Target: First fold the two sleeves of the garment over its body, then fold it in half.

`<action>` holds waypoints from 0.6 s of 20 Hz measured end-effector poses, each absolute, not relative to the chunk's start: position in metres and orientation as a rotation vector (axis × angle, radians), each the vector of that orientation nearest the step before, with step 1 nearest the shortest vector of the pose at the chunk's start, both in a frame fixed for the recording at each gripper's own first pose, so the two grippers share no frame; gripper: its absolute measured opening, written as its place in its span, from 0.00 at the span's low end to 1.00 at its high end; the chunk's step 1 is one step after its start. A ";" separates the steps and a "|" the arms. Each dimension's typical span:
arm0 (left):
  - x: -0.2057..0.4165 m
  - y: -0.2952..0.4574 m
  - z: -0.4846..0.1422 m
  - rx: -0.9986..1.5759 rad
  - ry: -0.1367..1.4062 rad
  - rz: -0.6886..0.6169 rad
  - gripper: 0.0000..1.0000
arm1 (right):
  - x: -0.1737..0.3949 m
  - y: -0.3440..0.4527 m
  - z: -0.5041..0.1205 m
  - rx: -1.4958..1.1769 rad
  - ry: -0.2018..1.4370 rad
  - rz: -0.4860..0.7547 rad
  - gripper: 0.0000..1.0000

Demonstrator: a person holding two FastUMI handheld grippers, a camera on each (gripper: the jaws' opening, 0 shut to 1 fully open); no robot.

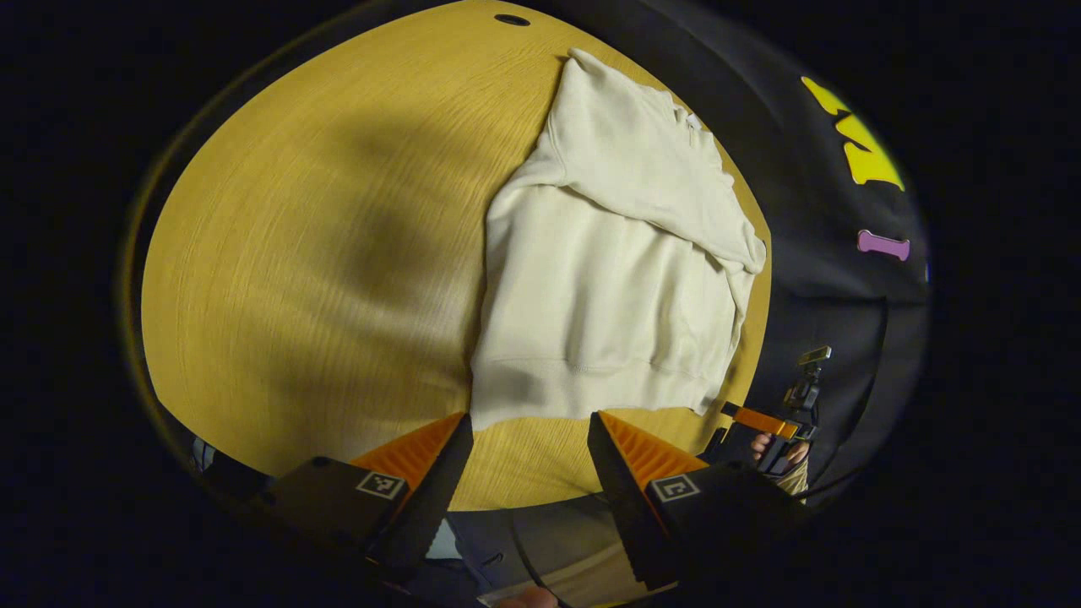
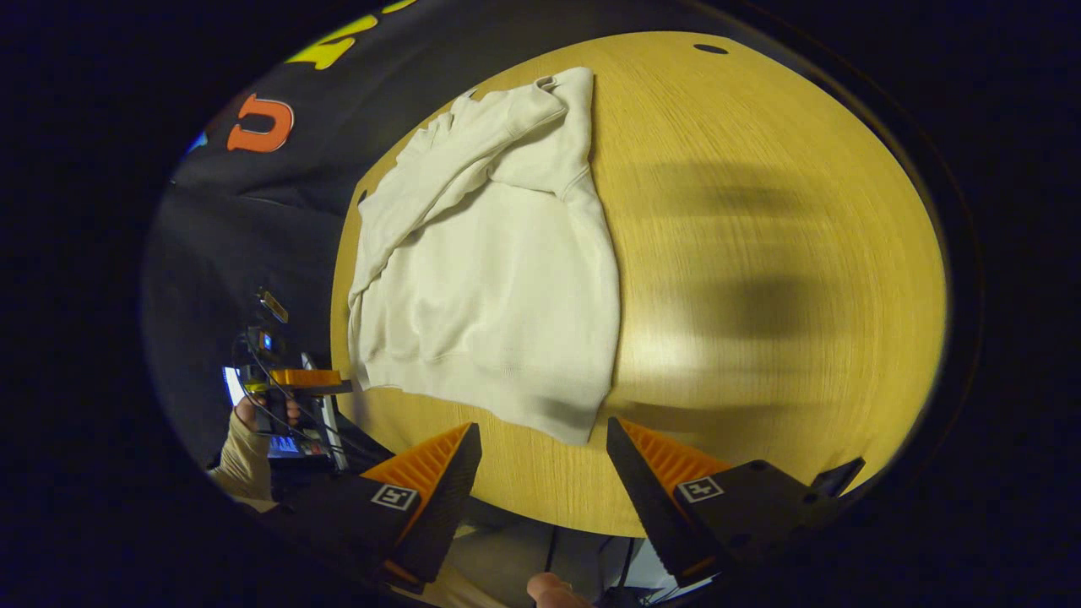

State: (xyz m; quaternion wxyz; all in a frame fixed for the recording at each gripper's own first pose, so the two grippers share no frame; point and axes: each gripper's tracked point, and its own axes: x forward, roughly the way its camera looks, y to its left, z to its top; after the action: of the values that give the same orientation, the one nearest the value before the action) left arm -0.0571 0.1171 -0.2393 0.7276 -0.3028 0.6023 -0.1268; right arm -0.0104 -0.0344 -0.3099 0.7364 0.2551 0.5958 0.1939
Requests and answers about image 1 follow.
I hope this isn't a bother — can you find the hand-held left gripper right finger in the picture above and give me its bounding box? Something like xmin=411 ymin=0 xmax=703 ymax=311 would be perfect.
xmin=587 ymin=410 xmax=807 ymax=592

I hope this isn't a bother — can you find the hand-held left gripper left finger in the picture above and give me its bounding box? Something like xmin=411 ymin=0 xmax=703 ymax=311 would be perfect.
xmin=249 ymin=411 xmax=475 ymax=584

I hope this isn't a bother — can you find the cream sweatshirt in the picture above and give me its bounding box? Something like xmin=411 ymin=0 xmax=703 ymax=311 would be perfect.
xmin=469 ymin=48 xmax=768 ymax=432

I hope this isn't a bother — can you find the person's dark clothing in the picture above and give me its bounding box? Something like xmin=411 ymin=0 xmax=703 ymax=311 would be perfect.
xmin=422 ymin=494 xmax=668 ymax=605

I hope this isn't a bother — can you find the black backdrop cloth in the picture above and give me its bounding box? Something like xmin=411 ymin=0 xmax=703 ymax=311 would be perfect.
xmin=583 ymin=0 xmax=930 ymax=508

